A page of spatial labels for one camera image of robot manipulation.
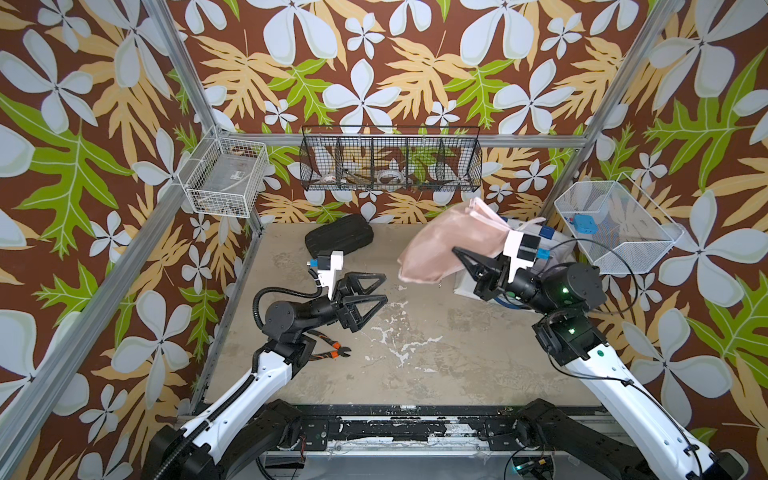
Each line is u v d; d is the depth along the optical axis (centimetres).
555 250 45
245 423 47
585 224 86
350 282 62
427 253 54
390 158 96
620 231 82
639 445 42
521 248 43
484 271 50
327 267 54
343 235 111
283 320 50
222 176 86
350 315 52
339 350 88
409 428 75
